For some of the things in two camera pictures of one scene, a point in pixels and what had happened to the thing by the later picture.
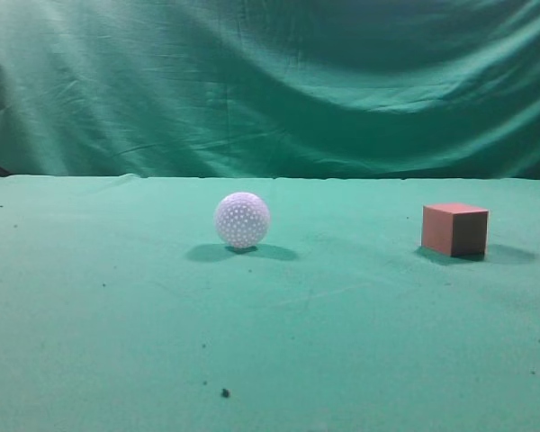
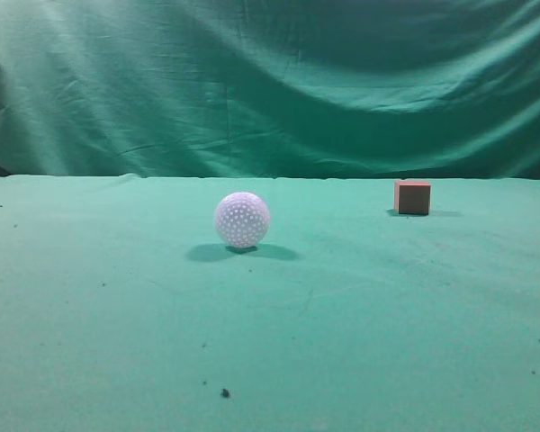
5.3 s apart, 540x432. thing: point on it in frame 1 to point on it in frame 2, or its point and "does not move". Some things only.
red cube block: x=454 y=229 to x=412 y=196
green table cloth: x=111 y=303 does not move
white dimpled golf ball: x=242 y=220 does not move
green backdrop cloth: x=351 y=89 does not move
